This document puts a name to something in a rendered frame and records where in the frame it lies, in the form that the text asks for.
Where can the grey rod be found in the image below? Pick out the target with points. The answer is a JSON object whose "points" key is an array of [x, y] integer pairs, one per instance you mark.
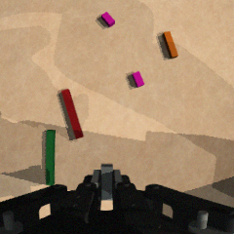
{"points": [[106, 182]]}

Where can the small magenta block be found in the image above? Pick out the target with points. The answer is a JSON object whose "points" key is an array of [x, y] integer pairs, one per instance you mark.
{"points": [[138, 79], [107, 18]]}

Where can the orange rod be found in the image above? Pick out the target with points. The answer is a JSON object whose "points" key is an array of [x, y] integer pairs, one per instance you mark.
{"points": [[169, 42]]}

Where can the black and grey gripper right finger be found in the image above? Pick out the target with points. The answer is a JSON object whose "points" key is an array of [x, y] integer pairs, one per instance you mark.
{"points": [[200, 216]]}

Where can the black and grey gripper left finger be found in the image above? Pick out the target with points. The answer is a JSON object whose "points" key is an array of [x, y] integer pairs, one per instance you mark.
{"points": [[22, 212]]}

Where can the green rod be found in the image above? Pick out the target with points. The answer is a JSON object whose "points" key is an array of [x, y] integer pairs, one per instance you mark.
{"points": [[50, 157]]}

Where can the red rod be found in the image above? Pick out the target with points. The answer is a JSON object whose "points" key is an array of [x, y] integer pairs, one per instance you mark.
{"points": [[72, 113]]}

